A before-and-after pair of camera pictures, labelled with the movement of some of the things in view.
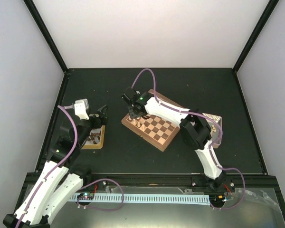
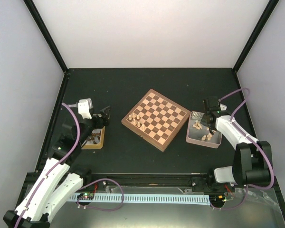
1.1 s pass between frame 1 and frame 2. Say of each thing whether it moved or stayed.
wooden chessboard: stayed
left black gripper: stayed
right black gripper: moved
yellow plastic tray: stayed
